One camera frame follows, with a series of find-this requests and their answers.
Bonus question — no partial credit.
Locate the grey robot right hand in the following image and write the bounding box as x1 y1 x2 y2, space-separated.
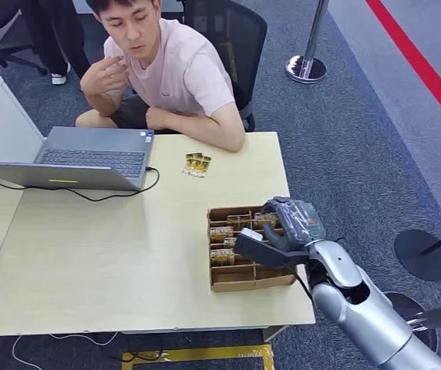
261 197 326 253

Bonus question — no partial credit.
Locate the person's right hand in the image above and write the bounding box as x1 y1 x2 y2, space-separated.
80 55 130 101

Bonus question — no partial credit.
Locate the person's left hand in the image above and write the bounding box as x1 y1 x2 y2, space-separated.
145 106 170 132

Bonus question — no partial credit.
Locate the seated person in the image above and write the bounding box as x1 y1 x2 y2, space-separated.
75 0 246 153

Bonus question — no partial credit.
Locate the standing person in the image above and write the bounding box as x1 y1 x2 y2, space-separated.
20 0 91 87

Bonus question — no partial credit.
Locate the cardboard card tray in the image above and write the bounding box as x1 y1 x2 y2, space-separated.
207 205 298 294

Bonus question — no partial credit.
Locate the grey laptop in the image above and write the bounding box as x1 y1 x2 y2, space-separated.
0 126 155 193

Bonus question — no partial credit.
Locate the table leg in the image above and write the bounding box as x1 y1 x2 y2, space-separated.
262 325 289 343

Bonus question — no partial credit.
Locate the black mesh office chair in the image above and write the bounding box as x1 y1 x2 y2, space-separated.
181 0 268 133

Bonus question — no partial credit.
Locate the white box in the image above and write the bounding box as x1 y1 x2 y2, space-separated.
0 75 47 164

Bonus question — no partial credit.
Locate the black base stanchion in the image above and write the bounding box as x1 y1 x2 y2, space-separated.
394 224 441 283

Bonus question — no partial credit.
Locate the yellow floor tape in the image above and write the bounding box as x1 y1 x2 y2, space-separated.
121 344 275 370

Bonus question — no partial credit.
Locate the chrome pole stanchion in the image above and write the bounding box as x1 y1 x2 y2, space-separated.
382 291 441 355

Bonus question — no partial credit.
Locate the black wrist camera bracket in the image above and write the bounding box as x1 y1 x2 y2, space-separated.
234 232 309 270

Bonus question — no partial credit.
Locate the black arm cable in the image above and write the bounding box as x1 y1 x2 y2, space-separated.
282 262 315 303

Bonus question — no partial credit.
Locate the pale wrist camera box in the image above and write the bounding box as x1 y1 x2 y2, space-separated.
240 228 264 243

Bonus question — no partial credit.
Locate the black laptop cable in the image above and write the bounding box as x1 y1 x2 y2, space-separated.
0 166 161 204

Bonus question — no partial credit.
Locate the chrome stanchion post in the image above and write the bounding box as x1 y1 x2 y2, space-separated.
285 0 330 86

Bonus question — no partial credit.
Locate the black floor cable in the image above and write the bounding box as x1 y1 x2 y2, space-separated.
100 346 164 365

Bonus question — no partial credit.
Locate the white floor cable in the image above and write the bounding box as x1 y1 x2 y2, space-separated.
11 331 119 370

